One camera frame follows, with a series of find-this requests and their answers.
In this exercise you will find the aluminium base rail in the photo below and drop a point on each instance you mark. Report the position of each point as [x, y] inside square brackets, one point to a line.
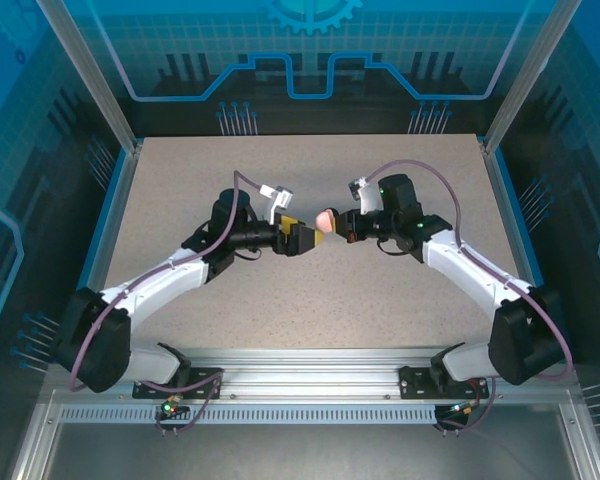
[310, 375]

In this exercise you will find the steel bottom tray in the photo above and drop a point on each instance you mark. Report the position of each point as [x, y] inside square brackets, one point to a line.
[305, 455]

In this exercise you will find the pink earbud charging case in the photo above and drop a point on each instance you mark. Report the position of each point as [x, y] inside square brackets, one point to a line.
[325, 221]

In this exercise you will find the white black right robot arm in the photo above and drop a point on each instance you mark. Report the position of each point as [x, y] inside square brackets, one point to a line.
[480, 270]

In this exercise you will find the blue table side rail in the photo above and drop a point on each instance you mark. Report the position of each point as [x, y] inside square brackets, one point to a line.
[100, 250]
[517, 215]

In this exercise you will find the small LED circuit board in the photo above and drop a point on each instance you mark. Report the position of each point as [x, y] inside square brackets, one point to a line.
[172, 409]
[465, 409]

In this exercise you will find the aluminium frame beam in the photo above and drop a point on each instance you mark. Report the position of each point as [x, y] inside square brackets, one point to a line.
[582, 450]
[35, 450]

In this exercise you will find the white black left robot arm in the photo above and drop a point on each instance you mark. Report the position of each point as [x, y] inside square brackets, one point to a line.
[150, 287]

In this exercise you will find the aluminium frame post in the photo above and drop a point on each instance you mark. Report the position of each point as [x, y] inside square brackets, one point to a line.
[527, 75]
[94, 75]

